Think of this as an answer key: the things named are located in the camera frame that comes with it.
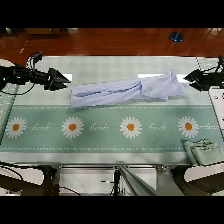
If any light blue shirt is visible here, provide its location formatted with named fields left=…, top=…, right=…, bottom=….
left=69, top=69, right=188, bottom=109

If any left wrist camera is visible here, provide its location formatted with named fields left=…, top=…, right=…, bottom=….
left=27, top=51, right=44, bottom=71

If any blue round disc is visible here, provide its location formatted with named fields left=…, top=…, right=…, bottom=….
left=168, top=31, right=185, bottom=43

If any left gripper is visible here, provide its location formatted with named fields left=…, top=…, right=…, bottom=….
left=40, top=68, right=60, bottom=92

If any pale green garment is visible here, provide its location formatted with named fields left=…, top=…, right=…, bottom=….
left=181, top=137, right=224, bottom=167

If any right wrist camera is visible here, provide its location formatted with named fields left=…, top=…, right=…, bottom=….
left=215, top=54, right=224, bottom=74

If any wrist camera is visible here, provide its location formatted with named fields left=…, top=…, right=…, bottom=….
left=27, top=51, right=44, bottom=71
left=215, top=54, right=224, bottom=74

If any silver frame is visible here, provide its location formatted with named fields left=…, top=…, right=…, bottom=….
left=54, top=87, right=224, bottom=197

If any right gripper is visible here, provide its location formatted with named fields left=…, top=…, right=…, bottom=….
left=195, top=69, right=214, bottom=92

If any black cable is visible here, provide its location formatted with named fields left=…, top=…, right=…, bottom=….
left=100, top=167, right=122, bottom=197
left=0, top=83, right=36, bottom=97

